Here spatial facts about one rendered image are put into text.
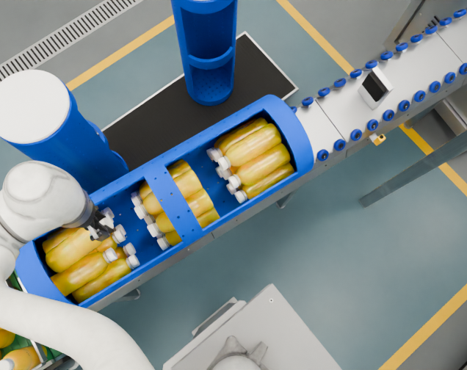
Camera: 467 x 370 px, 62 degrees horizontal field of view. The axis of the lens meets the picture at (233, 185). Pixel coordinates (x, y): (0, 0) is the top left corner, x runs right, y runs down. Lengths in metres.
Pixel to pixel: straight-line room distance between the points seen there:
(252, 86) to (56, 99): 1.29
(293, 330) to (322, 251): 1.18
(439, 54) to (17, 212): 1.60
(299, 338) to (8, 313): 0.82
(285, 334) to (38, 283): 0.69
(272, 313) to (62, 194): 0.73
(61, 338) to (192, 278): 1.74
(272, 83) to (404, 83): 0.98
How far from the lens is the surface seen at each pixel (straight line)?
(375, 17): 3.09
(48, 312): 0.60
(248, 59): 2.53
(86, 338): 0.54
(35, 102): 1.53
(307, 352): 1.23
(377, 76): 1.49
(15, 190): 0.71
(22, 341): 1.53
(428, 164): 1.77
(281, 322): 1.21
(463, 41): 1.92
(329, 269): 2.35
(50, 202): 0.71
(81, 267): 1.20
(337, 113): 1.55
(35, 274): 1.15
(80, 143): 1.61
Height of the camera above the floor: 2.27
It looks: 75 degrees down
